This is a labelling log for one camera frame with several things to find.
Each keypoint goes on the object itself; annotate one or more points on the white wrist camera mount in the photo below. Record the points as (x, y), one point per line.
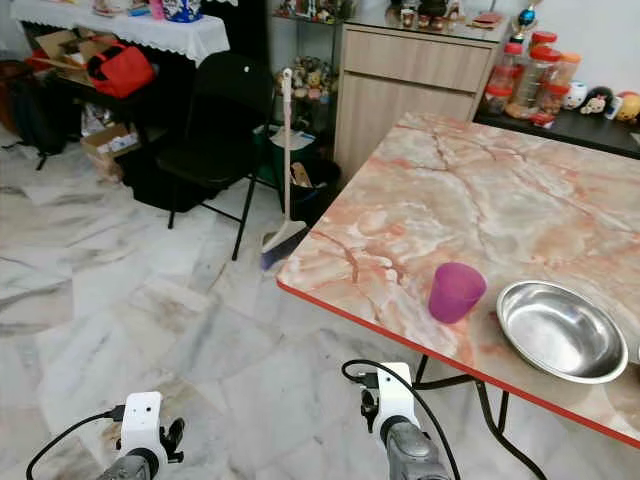
(142, 422)
(395, 395)

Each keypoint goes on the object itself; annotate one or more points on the tall red-lid plastic jar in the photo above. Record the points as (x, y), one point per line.
(506, 72)

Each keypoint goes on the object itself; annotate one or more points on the black waste bin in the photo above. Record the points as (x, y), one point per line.
(318, 190)

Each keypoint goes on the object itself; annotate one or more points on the blue and white vase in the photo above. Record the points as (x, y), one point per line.
(182, 9)

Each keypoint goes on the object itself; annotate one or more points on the large open cardboard box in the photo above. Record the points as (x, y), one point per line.
(60, 45)

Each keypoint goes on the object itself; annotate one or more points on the blue ball ornament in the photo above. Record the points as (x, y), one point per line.
(525, 18)

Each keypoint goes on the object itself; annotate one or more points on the red bag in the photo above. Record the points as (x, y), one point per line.
(122, 70)

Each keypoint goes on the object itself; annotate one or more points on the large red-lid plastic jar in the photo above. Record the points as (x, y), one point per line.
(535, 82)

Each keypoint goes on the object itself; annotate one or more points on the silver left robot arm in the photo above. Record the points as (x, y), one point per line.
(135, 468)

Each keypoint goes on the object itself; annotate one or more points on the black folding chair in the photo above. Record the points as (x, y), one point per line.
(225, 105)

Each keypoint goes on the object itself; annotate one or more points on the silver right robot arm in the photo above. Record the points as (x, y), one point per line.
(415, 455)

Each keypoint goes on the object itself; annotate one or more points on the black backpack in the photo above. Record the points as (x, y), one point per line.
(40, 115)

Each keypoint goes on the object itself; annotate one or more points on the shelf with small figurines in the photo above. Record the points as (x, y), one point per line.
(305, 78)

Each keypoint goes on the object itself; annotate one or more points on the black-haired plush toy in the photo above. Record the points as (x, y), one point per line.
(598, 101)

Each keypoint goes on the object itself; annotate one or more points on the small red-lid plastic jar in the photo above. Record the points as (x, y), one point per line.
(550, 103)

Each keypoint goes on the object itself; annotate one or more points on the orange-lid plastic jar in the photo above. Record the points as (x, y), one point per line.
(568, 68)

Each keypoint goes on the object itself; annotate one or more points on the small cardboard box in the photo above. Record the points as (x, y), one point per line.
(108, 150)

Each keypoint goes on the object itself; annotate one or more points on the stainless steel bowl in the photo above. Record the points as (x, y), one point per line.
(560, 330)

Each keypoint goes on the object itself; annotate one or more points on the purple plastic cup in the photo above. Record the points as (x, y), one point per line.
(456, 292)

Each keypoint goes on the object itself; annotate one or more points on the white plush toy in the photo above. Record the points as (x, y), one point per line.
(575, 95)

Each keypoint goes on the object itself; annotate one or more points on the light wooden cabinet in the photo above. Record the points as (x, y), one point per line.
(410, 90)

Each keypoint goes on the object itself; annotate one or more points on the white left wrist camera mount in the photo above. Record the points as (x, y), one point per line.
(142, 422)

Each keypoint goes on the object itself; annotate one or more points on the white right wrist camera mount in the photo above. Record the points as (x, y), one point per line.
(395, 395)

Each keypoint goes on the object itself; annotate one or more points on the marble-top folding table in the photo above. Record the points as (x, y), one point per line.
(470, 200)

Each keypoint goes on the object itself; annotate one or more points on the yellow plush toy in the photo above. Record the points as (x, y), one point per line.
(628, 106)

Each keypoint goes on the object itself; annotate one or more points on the white lace tablecloth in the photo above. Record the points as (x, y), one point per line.
(150, 30)

